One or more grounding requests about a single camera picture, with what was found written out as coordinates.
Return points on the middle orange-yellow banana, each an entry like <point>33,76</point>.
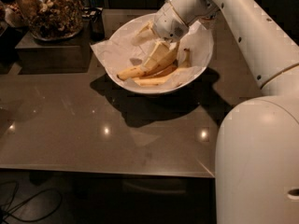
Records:
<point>164,73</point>

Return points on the white paper liner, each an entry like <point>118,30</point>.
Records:
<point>121,50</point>

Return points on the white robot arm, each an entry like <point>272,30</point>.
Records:
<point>257,150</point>

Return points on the glass jar of nuts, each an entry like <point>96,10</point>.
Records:
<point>52,20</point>

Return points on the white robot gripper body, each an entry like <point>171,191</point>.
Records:
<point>168,24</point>

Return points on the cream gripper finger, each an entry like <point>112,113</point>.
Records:
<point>146,33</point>
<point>162,55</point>

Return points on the dark box pedestal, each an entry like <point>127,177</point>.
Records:
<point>55,57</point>

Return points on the yellow banana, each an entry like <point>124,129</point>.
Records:
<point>160,81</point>
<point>135,71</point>

